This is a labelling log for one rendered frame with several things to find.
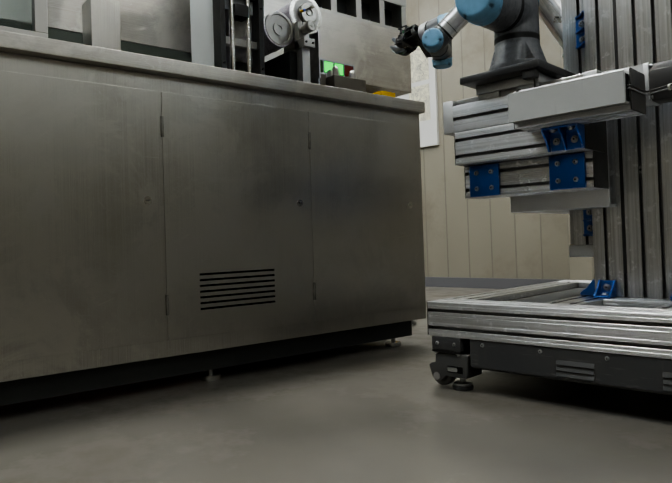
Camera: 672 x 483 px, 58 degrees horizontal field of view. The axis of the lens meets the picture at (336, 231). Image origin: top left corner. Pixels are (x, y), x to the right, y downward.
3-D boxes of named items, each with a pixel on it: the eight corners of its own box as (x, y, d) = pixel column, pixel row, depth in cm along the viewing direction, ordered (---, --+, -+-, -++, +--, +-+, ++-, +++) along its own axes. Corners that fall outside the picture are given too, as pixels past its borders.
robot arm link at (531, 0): (548, 37, 163) (546, -13, 163) (523, 26, 153) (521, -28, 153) (508, 49, 171) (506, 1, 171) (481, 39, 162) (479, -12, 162)
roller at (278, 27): (266, 41, 218) (265, 8, 218) (231, 59, 238) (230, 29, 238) (293, 47, 226) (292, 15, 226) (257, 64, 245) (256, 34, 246)
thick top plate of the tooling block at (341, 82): (334, 90, 232) (334, 74, 233) (276, 110, 264) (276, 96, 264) (366, 95, 242) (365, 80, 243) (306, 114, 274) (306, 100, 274)
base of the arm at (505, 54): (558, 74, 163) (556, 37, 163) (531, 64, 152) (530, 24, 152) (506, 86, 173) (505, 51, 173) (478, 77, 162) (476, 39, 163)
